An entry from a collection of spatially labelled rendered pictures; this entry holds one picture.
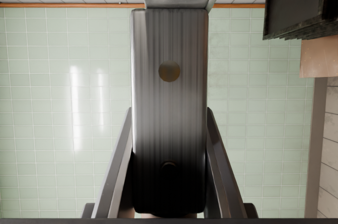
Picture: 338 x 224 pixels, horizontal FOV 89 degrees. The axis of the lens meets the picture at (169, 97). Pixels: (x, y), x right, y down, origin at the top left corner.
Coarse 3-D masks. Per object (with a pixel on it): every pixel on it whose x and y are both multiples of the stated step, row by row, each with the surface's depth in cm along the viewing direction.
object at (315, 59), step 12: (336, 36) 64; (312, 48) 75; (324, 48) 69; (336, 48) 64; (300, 60) 82; (312, 60) 75; (324, 60) 69; (336, 60) 65; (300, 72) 82; (312, 72) 75; (324, 72) 69; (336, 72) 65
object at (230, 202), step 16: (208, 112) 10; (208, 128) 9; (208, 144) 8; (208, 160) 7; (224, 160) 7; (208, 176) 7; (224, 176) 6; (208, 192) 7; (224, 192) 6; (208, 208) 7; (224, 208) 6; (240, 208) 6
